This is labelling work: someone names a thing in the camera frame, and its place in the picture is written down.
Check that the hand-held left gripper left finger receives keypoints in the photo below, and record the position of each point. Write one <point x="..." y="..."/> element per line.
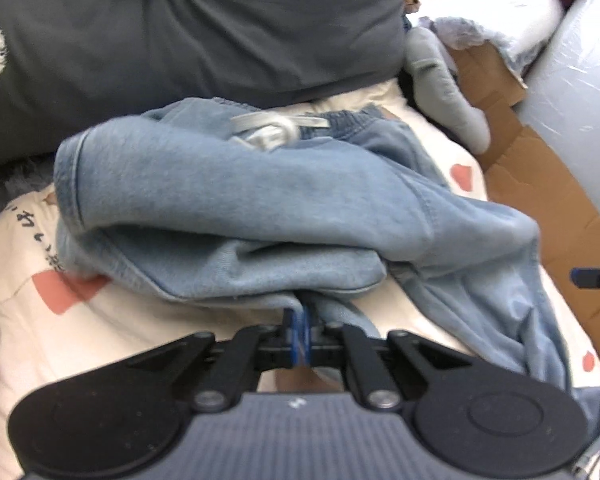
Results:
<point x="293" y="342"/>

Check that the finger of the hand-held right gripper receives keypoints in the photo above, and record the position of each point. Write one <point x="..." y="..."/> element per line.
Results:
<point x="592" y="278"/>

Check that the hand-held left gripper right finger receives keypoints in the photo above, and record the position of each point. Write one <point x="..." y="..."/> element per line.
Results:
<point x="307" y="347"/>

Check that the light blue denim pants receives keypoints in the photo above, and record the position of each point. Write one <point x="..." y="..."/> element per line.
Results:
<point x="230" y="195"/>

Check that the brown cardboard box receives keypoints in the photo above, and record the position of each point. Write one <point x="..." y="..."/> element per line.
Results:
<point x="530" y="175"/>

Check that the clear bubble wrap roll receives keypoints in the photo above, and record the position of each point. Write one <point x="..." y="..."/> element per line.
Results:
<point x="580" y="85"/>

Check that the cream bear print bed sheet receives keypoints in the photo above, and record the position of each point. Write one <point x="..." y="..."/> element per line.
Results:
<point x="10" y="310"/>

